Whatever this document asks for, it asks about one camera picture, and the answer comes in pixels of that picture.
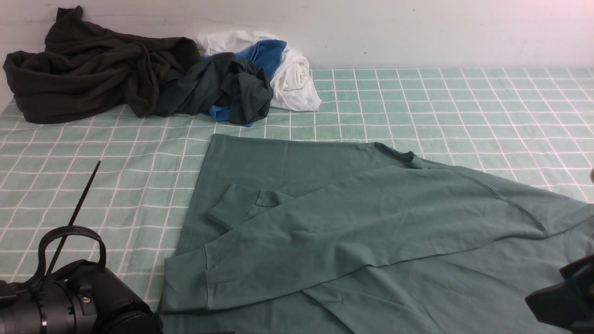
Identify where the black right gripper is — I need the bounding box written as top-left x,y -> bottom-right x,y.
525,255 -> 594,334

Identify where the green long-sleeve shirt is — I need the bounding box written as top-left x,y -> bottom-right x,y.
160,135 -> 593,334

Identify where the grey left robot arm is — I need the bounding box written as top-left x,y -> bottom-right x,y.
0,260 -> 163,334

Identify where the white crumpled garment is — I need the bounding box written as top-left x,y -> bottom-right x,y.
196,30 -> 321,111

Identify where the blue crumpled garment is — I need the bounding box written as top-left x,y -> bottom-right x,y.
208,39 -> 286,127

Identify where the dark green crumpled garment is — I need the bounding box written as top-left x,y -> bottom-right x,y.
151,52 -> 273,125

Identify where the green checkered tablecloth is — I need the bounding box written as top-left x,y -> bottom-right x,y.
0,68 -> 594,306

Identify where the black crumpled garment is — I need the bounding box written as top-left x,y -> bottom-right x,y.
3,6 -> 201,124

